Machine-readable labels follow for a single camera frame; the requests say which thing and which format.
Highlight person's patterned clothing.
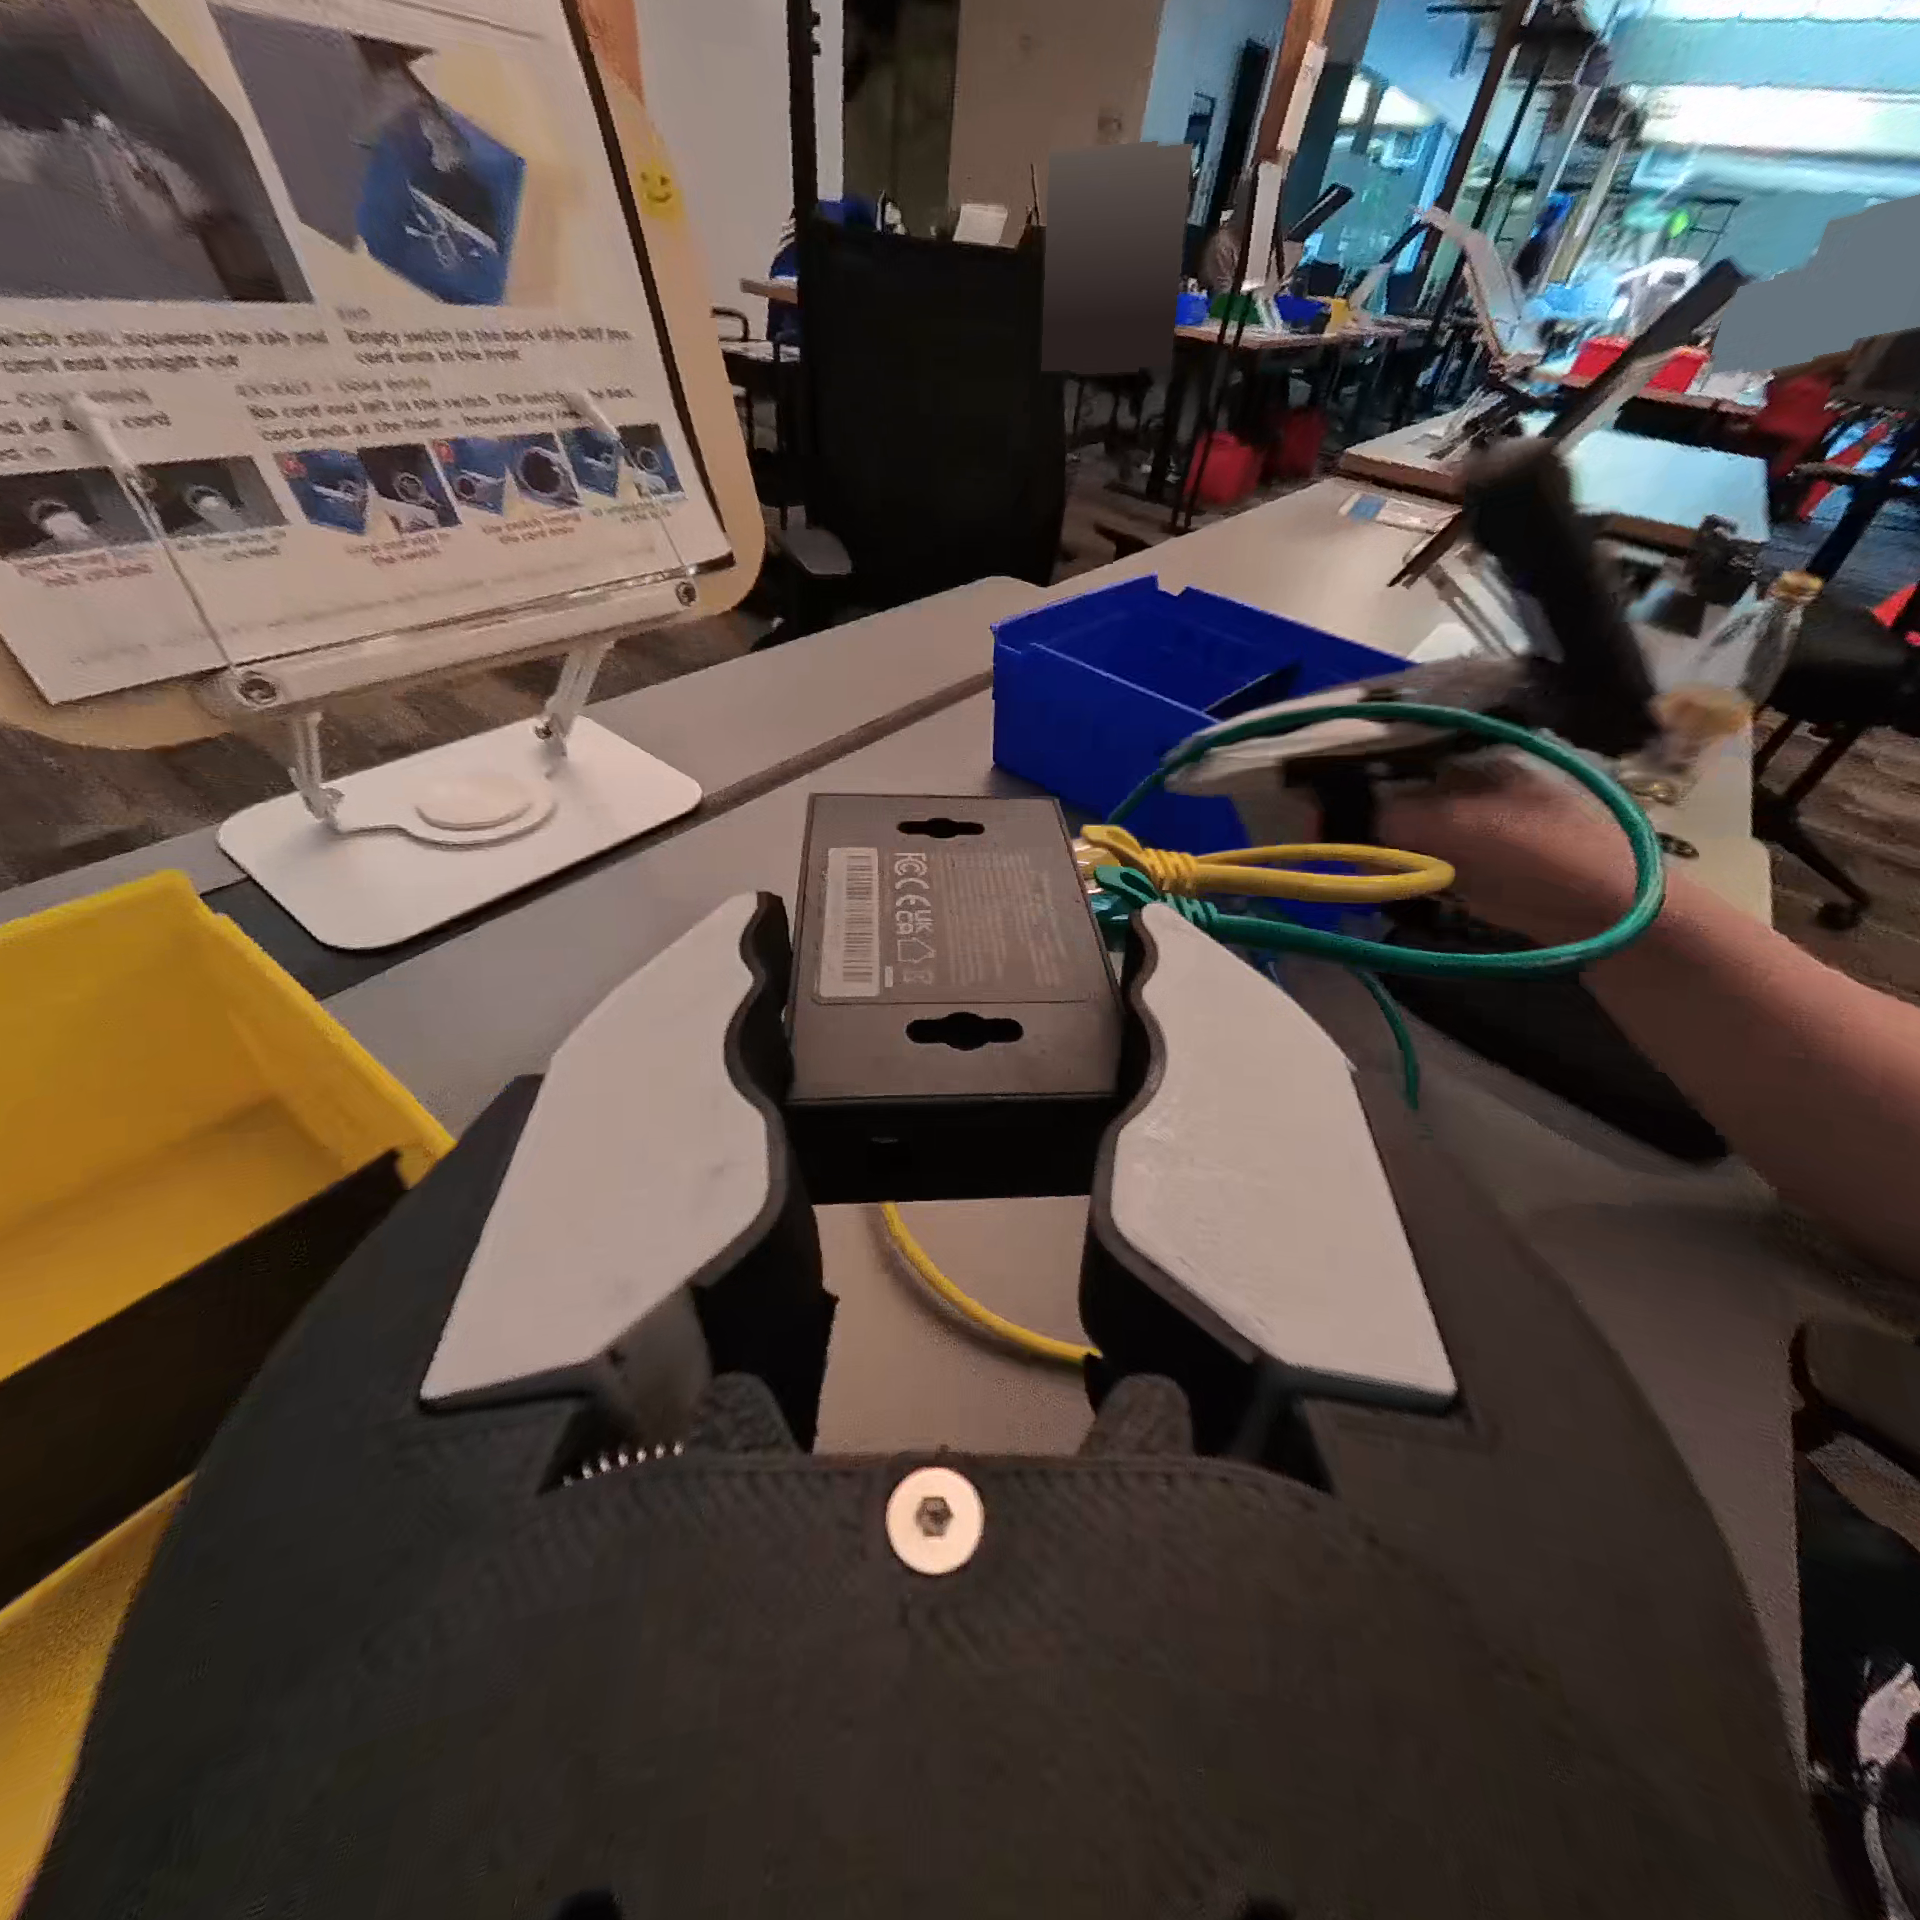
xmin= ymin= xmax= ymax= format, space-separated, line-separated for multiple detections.
xmin=1793 ymin=1319 xmax=1920 ymax=1920

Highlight yellow ethernet cable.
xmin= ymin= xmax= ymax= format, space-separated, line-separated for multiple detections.
xmin=883 ymin=822 xmax=1461 ymax=1369

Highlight blue plastic bin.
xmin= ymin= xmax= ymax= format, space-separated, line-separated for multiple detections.
xmin=991 ymin=574 xmax=1419 ymax=932

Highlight person's right forearm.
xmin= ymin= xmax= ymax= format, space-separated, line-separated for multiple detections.
xmin=1575 ymin=840 xmax=1920 ymax=1278

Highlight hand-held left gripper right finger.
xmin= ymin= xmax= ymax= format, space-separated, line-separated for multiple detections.
xmin=1080 ymin=903 xmax=1461 ymax=1412

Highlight yellow plastic bin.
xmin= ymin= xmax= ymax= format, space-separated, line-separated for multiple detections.
xmin=0 ymin=870 xmax=459 ymax=1863

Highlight black ethernet switch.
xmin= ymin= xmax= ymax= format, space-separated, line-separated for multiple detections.
xmin=785 ymin=792 xmax=1127 ymax=1201

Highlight black tilted display board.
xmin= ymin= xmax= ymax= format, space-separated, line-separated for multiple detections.
xmin=1543 ymin=259 xmax=1750 ymax=452

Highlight person's right hand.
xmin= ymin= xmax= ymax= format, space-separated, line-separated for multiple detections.
xmin=1387 ymin=780 xmax=1631 ymax=947

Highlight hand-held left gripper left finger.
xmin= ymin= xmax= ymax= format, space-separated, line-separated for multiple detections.
xmin=420 ymin=891 xmax=833 ymax=1419

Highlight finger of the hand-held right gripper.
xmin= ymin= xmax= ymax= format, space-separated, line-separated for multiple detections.
xmin=1290 ymin=666 xmax=1530 ymax=728
xmin=1163 ymin=715 xmax=1451 ymax=797

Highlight black mesh panel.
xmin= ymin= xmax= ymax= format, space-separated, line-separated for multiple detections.
xmin=802 ymin=209 xmax=1048 ymax=601

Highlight green ethernet cable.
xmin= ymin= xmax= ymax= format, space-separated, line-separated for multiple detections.
xmin=1101 ymin=702 xmax=1668 ymax=1112

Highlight plastic drink bottle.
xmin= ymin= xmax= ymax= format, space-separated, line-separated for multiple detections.
xmin=1627 ymin=570 xmax=1824 ymax=797

